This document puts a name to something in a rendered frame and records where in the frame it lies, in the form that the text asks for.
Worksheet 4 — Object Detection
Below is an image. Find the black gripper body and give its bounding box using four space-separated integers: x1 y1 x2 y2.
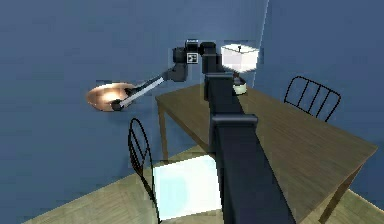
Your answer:
164 46 189 83

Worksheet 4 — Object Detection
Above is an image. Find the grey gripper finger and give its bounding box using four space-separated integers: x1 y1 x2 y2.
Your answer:
123 75 165 98
110 79 166 112

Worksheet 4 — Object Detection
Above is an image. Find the copper brown bowl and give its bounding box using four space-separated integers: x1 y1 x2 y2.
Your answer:
85 82 137 113

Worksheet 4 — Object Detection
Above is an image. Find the white table lamp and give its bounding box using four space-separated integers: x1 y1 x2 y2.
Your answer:
220 43 260 96

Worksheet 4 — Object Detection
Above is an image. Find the brown wooden table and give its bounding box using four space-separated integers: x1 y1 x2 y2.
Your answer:
155 82 379 224

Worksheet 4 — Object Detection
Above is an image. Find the black wire chair white seat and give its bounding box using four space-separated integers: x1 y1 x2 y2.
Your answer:
127 117 224 224

